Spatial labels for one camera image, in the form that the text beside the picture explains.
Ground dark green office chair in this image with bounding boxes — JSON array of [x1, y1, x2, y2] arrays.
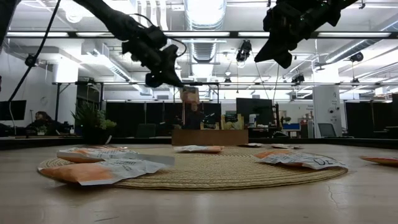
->
[[136, 123, 157, 139]]

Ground pink orange tea packet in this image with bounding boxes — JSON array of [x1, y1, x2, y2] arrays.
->
[[269, 143, 303, 150]]

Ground black beam with light strips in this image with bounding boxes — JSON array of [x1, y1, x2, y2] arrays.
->
[[0, 30, 398, 39]]

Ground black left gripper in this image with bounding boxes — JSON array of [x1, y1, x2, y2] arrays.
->
[[121, 37, 187, 88]]

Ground black background rig frame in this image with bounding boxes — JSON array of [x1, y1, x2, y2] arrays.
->
[[52, 80, 398, 136]]

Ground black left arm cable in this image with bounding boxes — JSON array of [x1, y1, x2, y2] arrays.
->
[[7, 0, 188, 102]]

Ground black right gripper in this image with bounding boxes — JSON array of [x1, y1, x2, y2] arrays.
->
[[254, 0, 336, 69]]

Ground small dark computer monitor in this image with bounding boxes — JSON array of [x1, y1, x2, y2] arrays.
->
[[0, 100, 27, 121]]

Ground silver ventilation duct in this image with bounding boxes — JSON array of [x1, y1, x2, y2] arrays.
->
[[183, 0, 228, 65]]

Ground black partition panels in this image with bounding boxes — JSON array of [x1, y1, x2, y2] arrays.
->
[[345, 101, 398, 140], [105, 101, 223, 139]]

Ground spiky green plant dark pot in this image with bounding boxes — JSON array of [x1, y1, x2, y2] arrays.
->
[[70, 100, 118, 145]]

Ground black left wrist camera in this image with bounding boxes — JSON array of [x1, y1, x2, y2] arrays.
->
[[136, 25, 169, 47]]

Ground white building column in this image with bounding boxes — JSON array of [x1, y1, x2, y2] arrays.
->
[[312, 84, 341, 138]]

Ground wooden three-compartment box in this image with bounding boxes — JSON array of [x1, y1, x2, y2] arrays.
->
[[170, 128, 249, 146]]

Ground white orange Tazo tea packet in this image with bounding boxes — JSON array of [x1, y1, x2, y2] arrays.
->
[[56, 150, 176, 166], [37, 158, 170, 187], [173, 144, 224, 154], [254, 149, 348, 170], [58, 148, 139, 156]]

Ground grey office chair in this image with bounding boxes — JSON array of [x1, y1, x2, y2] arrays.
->
[[317, 123, 338, 139]]

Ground large dark display screen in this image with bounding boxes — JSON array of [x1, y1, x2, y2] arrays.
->
[[236, 97, 274, 127]]

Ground round woven straw placemat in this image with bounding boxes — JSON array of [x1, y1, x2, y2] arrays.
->
[[37, 146, 349, 191]]

